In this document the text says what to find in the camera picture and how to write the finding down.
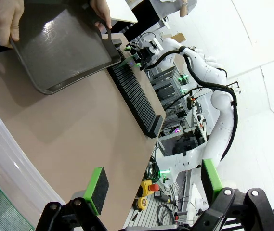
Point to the cardboard piece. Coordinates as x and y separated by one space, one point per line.
178 37

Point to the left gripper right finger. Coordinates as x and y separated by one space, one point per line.
211 178

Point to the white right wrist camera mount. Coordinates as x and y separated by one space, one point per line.
156 44

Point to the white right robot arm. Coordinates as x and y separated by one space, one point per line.
223 113

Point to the white table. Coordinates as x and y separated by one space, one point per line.
120 9

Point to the yellow emergency stop button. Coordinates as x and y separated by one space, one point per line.
147 185

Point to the black slotted PCB rack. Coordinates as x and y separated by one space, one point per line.
136 96

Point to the person's right hand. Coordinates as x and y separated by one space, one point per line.
4 19

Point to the black plastic tray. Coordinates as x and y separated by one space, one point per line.
62 48

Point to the yellow tape measure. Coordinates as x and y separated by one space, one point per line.
141 202

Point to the clear plastic box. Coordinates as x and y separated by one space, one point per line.
11 156

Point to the green perforated PCB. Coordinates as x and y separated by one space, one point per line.
2 211
127 62

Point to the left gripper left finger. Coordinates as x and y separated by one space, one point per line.
98 190

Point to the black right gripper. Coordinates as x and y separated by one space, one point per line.
147 56

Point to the aluminium frame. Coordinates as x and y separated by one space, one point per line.
165 84

